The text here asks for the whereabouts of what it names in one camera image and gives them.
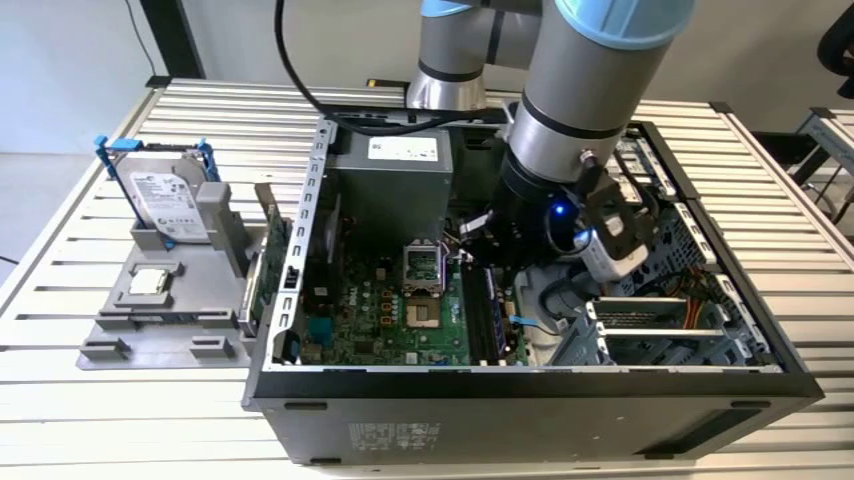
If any black RAM slot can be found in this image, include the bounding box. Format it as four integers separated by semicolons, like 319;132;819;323
470;264;492;365
462;262;484;365
480;269;502;365

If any metal socket cover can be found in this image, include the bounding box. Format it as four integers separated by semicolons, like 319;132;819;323
404;239;446;297

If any grey power supply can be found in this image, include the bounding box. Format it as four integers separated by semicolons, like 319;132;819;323
326;127;456;251

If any CPU socket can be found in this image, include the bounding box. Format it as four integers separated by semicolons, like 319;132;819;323
406;297;446;331

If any grey metal drive cage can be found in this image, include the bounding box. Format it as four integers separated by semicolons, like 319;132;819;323
613;124;662;201

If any grey metal disk bay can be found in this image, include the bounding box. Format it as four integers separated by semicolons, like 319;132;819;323
553;297;766;371

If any green motherboard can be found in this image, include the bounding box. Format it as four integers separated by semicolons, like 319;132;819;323
297;249;536;371

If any green graphics card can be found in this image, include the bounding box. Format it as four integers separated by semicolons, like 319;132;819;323
241;172;295;337

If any black PC case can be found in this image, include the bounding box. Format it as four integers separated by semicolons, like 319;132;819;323
239;102;829;471

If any grey parts rack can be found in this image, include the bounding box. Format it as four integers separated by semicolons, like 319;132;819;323
77;172;295;371

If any metal slat side table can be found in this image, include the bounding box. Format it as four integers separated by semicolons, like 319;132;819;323
786;105;854;221

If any hard disk in blue carrier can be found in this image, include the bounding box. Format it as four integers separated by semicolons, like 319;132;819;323
93;134;222;251

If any silver CPU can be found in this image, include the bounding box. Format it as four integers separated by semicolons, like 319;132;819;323
130;268;169;294

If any black office chair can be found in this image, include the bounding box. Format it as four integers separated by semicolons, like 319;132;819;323
817;0;854;101

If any wire locking lever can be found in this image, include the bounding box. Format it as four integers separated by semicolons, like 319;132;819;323
438;247;466;299

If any black looped wire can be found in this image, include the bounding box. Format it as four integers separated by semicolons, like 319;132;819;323
538;274;593;334

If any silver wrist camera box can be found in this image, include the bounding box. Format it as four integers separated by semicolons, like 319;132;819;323
570;172;664;281

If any yellow orange wire bundle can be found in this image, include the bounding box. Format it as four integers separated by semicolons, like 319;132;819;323
677;267;720;335

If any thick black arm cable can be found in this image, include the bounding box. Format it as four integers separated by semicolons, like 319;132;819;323
274;0;513;135

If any black frame post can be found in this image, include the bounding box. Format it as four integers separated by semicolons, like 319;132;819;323
138;0;207;81

